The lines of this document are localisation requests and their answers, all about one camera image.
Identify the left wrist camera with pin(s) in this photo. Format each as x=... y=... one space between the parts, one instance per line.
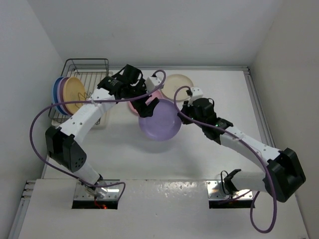
x=153 y=84

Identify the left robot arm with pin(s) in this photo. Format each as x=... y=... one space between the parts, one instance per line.
x=63 y=142

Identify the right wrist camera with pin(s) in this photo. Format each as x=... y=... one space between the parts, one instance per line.
x=194 y=93

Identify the orange plate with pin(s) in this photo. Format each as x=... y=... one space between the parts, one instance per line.
x=73 y=90

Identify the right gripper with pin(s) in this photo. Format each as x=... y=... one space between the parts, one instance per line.
x=186 y=108

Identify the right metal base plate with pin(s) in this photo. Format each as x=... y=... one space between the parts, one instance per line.
x=215 y=192

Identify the cream plate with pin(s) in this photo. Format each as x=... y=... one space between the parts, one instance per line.
x=173 y=83

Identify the pink plate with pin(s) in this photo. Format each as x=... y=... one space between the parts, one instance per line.
x=156 y=94

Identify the blue plate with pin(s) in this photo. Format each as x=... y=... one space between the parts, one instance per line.
x=54 y=94

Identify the lilac plate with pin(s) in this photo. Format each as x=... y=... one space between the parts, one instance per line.
x=60 y=95
x=164 y=124

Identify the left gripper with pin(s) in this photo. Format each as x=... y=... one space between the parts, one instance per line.
x=145 y=110

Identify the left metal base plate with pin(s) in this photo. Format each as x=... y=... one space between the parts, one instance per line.
x=106 y=193

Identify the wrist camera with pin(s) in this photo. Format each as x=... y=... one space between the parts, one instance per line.
x=153 y=84
x=194 y=93

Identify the metal base plate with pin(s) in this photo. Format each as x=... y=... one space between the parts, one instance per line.
x=106 y=193
x=215 y=192

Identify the wire dish rack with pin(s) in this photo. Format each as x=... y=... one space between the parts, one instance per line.
x=90 y=71

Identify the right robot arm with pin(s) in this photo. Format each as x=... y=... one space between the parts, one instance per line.
x=281 y=172

